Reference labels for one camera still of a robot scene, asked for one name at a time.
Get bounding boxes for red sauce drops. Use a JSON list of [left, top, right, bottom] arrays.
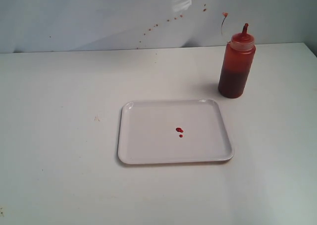
[[175, 127, 184, 138]]

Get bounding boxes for red sauce squeeze bottle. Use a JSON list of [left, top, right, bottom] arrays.
[[218, 23, 256, 99]]

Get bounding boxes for white rectangular tray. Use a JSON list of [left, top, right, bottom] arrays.
[[117, 99, 234, 166]]

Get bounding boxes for white paper backdrop sheet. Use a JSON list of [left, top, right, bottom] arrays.
[[0, 0, 192, 53]]

